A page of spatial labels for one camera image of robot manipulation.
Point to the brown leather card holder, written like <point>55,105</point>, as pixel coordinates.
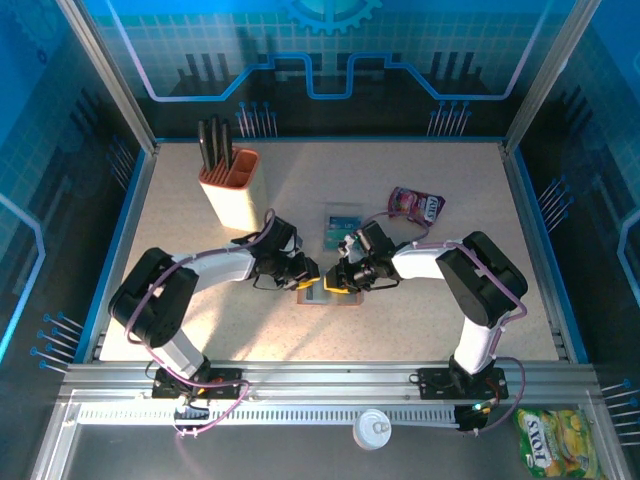
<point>352,299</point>

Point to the teal credit card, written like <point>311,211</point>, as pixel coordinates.
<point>332,240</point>

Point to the clear plastic tray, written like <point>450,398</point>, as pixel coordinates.
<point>345,209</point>

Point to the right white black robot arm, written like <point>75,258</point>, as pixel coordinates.
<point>420,260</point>

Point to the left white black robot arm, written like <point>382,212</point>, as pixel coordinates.
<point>220,262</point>

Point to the purple candy bag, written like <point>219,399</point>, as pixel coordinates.
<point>415,205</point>

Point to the beige orange knife block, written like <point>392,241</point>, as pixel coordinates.
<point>240,195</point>

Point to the white round lid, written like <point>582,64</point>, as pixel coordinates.
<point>372,430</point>

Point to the yellow candy bag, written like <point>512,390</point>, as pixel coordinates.
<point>555,445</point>

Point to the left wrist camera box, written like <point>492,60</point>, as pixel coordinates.
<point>282,235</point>

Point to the aluminium frame rail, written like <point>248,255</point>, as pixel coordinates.
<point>325,377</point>

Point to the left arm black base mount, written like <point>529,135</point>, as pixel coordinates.
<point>225,385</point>

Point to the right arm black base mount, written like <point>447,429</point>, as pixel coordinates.
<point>435,384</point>

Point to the aluminium frame post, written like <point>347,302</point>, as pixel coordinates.
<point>545,80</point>
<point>110,80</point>

